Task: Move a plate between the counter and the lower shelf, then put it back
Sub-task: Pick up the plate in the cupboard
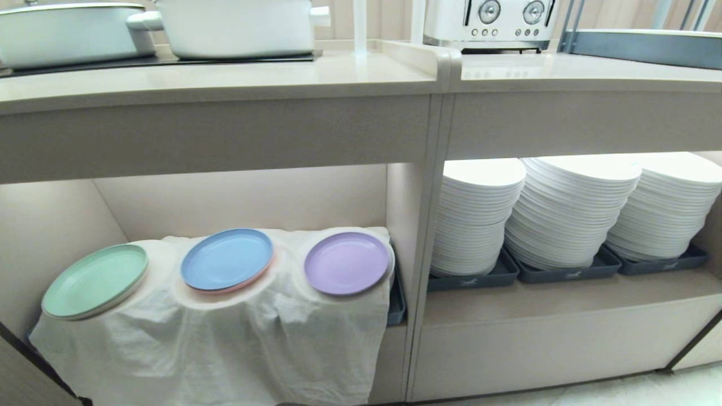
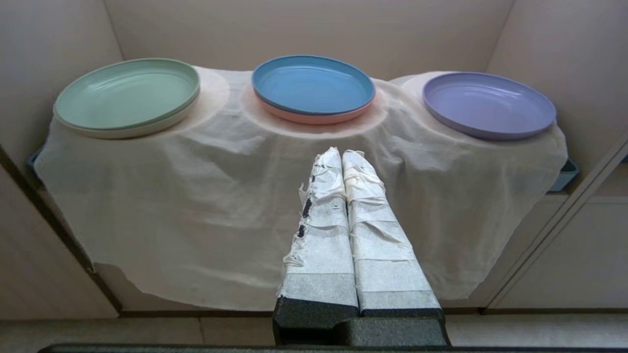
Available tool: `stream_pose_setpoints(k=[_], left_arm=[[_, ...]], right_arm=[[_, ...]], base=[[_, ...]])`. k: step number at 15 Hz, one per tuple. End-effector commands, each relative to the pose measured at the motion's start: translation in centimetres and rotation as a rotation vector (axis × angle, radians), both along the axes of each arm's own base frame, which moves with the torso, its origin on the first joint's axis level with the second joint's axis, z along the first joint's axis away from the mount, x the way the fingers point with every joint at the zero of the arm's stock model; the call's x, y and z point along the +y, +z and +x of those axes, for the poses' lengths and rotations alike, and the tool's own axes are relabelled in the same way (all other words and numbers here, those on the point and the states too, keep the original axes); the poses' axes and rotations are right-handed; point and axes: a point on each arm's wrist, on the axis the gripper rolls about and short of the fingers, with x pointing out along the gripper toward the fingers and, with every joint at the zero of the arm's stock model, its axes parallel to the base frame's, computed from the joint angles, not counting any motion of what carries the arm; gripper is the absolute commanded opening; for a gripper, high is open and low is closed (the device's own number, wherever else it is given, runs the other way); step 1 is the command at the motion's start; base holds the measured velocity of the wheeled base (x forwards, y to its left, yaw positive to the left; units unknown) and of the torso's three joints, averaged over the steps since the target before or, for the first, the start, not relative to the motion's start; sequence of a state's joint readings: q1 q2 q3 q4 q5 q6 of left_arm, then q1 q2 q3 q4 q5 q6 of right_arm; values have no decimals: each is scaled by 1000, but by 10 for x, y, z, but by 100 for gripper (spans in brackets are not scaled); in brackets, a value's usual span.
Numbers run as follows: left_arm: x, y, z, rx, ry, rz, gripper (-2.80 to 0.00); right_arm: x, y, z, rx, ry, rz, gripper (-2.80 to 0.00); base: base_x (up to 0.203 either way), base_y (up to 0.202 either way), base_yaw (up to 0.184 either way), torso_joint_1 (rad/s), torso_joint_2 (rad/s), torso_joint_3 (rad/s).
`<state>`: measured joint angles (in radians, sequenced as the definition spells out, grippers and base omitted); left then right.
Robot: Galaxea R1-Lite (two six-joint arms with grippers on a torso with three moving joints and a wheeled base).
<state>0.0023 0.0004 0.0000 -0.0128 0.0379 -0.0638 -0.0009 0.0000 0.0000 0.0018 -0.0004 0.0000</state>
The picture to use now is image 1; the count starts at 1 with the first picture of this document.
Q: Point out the beige counter cabinet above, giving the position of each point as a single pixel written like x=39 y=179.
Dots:
x=361 y=129

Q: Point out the white plate under green plate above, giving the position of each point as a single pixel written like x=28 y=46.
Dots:
x=113 y=307

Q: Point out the stack of white plates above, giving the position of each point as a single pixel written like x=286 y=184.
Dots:
x=665 y=208
x=476 y=214
x=569 y=208

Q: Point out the blue plate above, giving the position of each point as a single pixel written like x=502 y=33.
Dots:
x=225 y=259

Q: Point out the black induction cooktop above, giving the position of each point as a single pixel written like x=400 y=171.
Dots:
x=169 y=61

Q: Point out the dark grey tray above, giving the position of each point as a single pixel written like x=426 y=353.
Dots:
x=671 y=262
x=569 y=274
x=479 y=278

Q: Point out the white plate under purple plate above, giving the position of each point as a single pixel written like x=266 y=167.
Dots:
x=391 y=264

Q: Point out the white toaster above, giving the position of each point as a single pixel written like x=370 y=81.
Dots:
x=488 y=22

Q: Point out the white cloth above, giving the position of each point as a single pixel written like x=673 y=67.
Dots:
x=214 y=344

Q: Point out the white post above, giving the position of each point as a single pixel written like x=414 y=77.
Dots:
x=360 y=27

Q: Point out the grey rimmed tray rack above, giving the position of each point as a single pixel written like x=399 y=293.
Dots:
x=643 y=48

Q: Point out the white shallow pan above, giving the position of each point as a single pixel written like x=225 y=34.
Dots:
x=67 y=34

